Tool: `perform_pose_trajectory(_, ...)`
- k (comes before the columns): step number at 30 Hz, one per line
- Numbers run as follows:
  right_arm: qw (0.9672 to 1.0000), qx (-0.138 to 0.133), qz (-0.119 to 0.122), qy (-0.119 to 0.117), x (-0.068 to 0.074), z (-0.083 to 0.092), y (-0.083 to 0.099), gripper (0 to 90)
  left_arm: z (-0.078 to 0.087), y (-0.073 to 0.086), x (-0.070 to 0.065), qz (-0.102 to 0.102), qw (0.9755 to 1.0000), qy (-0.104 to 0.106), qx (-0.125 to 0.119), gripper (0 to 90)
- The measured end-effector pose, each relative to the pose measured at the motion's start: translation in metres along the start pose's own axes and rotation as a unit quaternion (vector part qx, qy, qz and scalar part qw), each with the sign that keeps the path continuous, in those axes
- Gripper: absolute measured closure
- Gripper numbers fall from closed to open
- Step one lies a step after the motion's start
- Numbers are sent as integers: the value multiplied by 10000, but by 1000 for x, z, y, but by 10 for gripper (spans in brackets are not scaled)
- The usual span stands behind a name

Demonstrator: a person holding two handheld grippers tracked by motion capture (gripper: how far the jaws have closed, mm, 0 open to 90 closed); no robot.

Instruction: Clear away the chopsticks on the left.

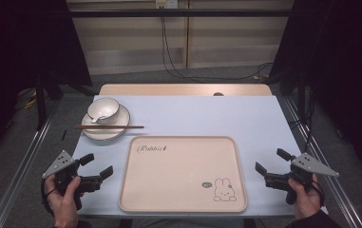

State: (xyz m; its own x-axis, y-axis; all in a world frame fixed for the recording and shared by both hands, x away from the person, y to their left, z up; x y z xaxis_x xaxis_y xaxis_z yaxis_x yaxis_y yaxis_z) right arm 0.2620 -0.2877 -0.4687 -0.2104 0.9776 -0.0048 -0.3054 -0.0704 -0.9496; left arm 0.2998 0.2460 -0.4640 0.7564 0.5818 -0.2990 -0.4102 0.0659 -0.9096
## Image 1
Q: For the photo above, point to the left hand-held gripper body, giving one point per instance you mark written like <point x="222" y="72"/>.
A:
<point x="62" y="164"/>

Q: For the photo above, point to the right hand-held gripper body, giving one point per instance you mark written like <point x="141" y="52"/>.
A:
<point x="311" y="166"/>

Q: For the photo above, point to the person's right hand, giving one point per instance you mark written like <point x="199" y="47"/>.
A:
<point x="308" y="201"/>

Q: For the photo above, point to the person's left hand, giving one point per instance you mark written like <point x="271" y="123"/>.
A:
<point x="62" y="205"/>

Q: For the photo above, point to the small black pen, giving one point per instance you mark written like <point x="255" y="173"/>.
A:
<point x="64" y="135"/>

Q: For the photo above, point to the brown wooden chopstick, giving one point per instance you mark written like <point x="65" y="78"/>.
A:
<point x="105" y="128"/>
<point x="131" y="126"/>

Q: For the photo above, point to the white ceramic spoon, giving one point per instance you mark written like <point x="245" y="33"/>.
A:
<point x="97" y="119"/>

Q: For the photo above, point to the white round plate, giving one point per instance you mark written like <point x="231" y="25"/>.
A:
<point x="121" y="122"/>

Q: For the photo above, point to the white ceramic bowl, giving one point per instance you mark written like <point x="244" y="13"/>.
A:
<point x="104" y="109"/>

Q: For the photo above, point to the black metal stand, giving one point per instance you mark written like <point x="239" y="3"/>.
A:
<point x="41" y="104"/>
<point x="301" y="98"/>

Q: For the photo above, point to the beige tray with rabbit print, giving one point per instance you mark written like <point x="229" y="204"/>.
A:
<point x="181" y="177"/>

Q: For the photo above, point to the light blue table mat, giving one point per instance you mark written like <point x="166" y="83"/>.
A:
<point x="200" y="115"/>

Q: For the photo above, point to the wooden table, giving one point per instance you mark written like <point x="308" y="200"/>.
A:
<point x="169" y="89"/>

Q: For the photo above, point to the dark curtain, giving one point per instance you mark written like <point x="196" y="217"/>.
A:
<point x="343" y="63"/>

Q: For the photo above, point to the dark horizontal metal bar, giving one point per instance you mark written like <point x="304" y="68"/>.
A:
<point x="200" y="13"/>

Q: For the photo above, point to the aluminium frame rail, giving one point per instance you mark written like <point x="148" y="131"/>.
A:
<point x="327" y="186"/>
<point x="20" y="171"/>

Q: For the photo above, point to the white wall socket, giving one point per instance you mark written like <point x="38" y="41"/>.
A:
<point x="166" y="3"/>

